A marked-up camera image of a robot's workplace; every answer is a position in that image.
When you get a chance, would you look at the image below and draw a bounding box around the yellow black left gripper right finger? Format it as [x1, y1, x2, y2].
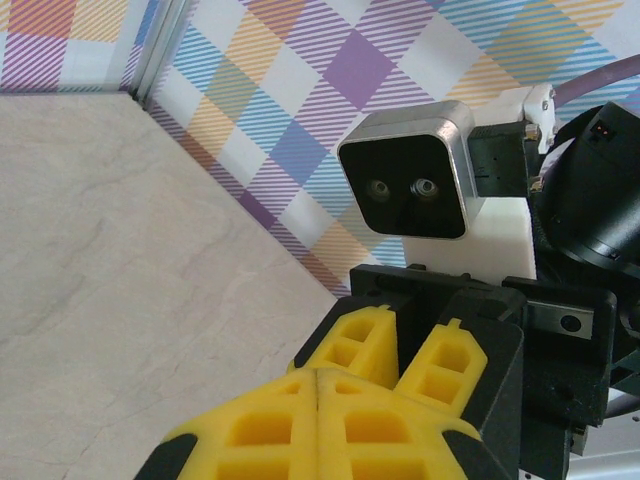
[315, 367, 516, 480]

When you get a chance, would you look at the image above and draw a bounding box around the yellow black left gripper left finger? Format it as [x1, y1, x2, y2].
[134, 368, 320, 480]

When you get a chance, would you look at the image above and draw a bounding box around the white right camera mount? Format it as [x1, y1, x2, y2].
[399, 83, 557, 279]

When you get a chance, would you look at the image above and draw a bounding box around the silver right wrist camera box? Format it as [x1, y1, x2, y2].
[337, 99, 477, 242]

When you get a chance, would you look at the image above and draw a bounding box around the aluminium frame post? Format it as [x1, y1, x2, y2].
[119, 0, 189, 104]

